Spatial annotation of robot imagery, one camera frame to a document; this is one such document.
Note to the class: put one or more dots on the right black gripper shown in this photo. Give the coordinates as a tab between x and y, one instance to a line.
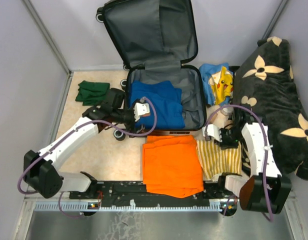
224	144

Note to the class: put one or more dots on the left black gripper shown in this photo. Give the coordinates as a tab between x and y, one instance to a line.
131	127

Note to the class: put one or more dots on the yellow white striped towel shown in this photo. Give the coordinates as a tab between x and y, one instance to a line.
216	161

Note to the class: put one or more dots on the dark green cloth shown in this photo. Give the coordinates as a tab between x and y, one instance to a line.
92	93

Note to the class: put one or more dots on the blue garment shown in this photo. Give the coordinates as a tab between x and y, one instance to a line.
166	100

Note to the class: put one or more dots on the light blue Pikachu shirt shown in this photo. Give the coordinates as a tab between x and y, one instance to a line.
218	81

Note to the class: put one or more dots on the orange cloth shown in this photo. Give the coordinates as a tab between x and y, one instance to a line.
170	166

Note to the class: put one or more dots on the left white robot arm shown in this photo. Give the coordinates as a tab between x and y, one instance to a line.
41	170

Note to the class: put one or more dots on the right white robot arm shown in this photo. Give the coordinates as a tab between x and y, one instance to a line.
266	190

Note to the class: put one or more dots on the small white jar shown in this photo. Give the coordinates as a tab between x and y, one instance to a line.
223	117

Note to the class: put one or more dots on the black flower pattern blanket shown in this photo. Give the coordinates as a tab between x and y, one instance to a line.
265	83

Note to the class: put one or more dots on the black open suitcase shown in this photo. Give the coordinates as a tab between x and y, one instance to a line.
157	41

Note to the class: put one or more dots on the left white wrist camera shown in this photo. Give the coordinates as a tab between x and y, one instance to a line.
141	109

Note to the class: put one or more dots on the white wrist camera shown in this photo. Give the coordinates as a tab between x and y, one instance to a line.
212	132
141	109

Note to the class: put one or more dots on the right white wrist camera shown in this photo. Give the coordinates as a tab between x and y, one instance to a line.
212	132

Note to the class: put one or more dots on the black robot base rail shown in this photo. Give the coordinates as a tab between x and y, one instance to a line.
120	193

